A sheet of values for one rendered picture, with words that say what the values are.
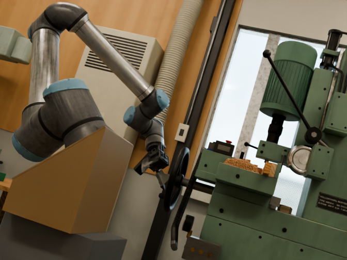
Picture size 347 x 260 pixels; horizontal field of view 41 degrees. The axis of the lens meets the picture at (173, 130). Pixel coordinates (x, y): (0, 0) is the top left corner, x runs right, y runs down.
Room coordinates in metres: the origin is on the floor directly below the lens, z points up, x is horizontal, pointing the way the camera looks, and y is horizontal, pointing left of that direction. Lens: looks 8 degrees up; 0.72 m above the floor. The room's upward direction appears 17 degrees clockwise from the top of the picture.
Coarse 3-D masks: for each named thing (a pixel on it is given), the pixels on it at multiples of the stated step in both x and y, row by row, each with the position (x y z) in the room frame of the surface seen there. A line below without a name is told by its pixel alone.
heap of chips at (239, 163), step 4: (228, 160) 1.64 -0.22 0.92; (232, 160) 1.64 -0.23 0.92; (236, 160) 1.64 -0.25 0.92; (240, 160) 1.64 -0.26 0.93; (244, 160) 1.65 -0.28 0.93; (228, 164) 1.63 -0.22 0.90; (232, 164) 1.63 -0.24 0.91; (236, 164) 1.63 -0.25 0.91; (240, 164) 1.63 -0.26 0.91; (244, 164) 1.63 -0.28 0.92; (248, 164) 1.63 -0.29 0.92; (252, 164) 1.64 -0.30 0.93; (244, 168) 1.62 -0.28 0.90; (248, 168) 1.62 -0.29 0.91; (252, 168) 1.62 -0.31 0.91; (256, 168) 1.63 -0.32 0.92; (256, 172) 1.62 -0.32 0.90
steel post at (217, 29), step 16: (224, 0) 3.31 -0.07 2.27; (224, 16) 3.33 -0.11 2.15; (224, 32) 3.32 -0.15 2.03; (208, 48) 3.34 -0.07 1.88; (208, 64) 3.33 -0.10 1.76; (208, 80) 3.32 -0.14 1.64; (192, 96) 3.34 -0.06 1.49; (192, 112) 3.33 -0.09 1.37; (192, 128) 3.32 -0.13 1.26; (160, 208) 3.33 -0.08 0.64; (160, 224) 3.33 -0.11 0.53; (160, 240) 3.32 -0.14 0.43; (144, 256) 3.34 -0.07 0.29
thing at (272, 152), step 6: (264, 144) 1.88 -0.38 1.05; (270, 144) 1.88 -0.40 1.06; (276, 144) 1.88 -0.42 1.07; (258, 150) 1.89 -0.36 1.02; (264, 150) 1.88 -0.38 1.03; (270, 150) 1.88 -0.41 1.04; (276, 150) 1.88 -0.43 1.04; (282, 150) 1.87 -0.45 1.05; (288, 150) 1.87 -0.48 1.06; (258, 156) 1.90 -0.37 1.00; (264, 156) 1.88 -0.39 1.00; (270, 156) 1.88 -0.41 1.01; (276, 156) 1.88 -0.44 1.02; (264, 162) 1.92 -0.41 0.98; (276, 162) 1.92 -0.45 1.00
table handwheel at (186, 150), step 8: (184, 152) 1.89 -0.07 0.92; (176, 160) 1.85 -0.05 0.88; (184, 160) 2.05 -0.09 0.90; (176, 168) 1.84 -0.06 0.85; (184, 168) 2.07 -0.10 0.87; (176, 176) 1.85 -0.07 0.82; (184, 176) 2.09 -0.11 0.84; (168, 184) 1.84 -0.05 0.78; (176, 184) 1.95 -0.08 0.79; (184, 184) 1.96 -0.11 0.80; (200, 184) 1.94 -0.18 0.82; (168, 192) 1.85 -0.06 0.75; (176, 192) 2.08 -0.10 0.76; (208, 192) 1.94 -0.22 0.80; (168, 200) 1.87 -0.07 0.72; (176, 200) 2.07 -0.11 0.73; (168, 208) 1.92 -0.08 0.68
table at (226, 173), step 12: (228, 168) 1.62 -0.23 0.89; (240, 168) 1.62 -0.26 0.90; (204, 180) 1.92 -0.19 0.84; (216, 180) 1.70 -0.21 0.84; (228, 180) 1.62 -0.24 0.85; (240, 180) 1.61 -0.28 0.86; (252, 180) 1.61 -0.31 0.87; (264, 180) 1.60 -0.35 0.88; (276, 180) 1.59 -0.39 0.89; (264, 192) 1.60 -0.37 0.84
